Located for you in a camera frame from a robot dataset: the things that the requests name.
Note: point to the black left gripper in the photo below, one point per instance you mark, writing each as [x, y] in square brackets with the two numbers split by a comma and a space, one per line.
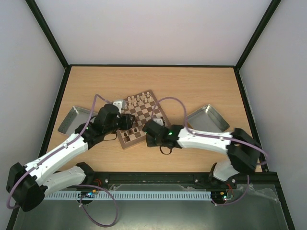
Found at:
[127, 123]

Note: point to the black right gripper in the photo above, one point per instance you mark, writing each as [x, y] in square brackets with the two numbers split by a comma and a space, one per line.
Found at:
[148, 129]

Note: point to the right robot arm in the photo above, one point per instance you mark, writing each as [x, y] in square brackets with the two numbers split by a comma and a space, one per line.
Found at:
[241, 149]

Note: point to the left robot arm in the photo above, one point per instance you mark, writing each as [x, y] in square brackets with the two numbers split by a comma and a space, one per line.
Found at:
[29, 184]

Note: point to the wooden chess board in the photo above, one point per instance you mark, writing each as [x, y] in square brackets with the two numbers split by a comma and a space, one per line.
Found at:
[143, 114]

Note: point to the left metal tray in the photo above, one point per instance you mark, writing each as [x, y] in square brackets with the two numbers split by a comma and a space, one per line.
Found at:
[75, 117]

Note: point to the right metal tin tray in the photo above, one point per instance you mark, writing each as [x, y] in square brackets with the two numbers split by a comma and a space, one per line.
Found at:
[207, 119]

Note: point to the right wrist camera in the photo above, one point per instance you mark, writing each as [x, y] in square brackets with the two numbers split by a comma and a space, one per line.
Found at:
[159, 121]

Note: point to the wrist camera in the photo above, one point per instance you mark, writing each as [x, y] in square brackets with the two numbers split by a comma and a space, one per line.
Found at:
[120, 104]
[159, 121]

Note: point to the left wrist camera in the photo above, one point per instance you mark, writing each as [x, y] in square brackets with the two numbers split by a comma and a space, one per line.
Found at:
[120, 104]

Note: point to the light blue slotted cable duct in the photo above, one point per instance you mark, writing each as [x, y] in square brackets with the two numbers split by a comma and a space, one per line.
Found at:
[133, 195]

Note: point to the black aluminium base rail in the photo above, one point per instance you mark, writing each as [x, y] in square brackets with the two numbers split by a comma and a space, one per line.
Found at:
[202, 180]

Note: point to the black enclosure frame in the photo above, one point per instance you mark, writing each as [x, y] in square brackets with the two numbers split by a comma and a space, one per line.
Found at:
[251, 120]

